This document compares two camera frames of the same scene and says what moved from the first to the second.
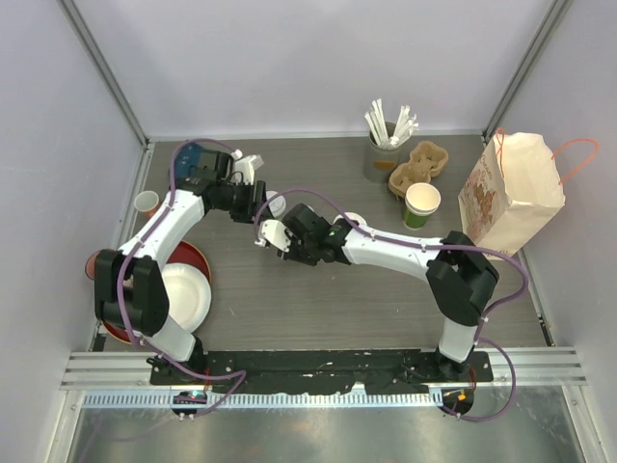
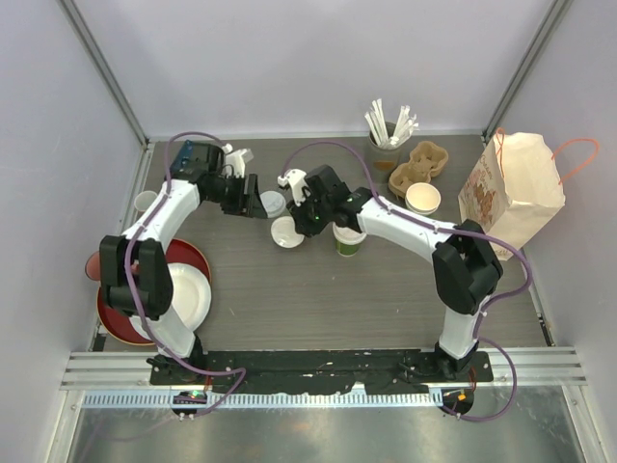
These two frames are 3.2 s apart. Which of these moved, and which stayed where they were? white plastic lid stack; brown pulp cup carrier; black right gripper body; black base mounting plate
Moved: black right gripper body
Stayed: black base mounting plate; brown pulp cup carrier; white plastic lid stack
